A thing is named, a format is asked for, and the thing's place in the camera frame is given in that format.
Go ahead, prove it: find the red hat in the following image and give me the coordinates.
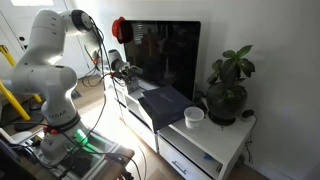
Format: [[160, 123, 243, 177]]
[[112, 17, 133, 44]]

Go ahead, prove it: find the white tv stand cabinet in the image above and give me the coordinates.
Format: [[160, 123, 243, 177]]
[[105, 76, 256, 180]]

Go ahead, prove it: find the white plastic cup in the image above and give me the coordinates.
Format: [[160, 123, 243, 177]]
[[184, 107, 204, 129]]

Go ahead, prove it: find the large black television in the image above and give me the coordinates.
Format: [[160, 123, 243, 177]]
[[120, 20, 201, 100]]

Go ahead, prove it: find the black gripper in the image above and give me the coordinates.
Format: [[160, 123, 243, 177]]
[[121, 65, 143, 85]]

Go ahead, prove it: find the potted green plant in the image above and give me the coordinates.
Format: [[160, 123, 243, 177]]
[[206, 45, 255, 126]]

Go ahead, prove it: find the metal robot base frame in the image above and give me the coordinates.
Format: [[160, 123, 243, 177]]
[[20, 130, 134, 180]]

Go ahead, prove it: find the dark navy flat box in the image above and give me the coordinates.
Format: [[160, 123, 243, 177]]
[[138, 86, 193, 131]]

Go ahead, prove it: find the yellow metal pole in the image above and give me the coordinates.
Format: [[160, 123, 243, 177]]
[[0, 45, 36, 122]]

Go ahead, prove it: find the black power adapter with cable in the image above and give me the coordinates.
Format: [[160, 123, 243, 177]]
[[242, 109, 257, 163]]

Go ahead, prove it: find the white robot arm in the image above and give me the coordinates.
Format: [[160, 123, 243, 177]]
[[3, 10, 101, 162]]

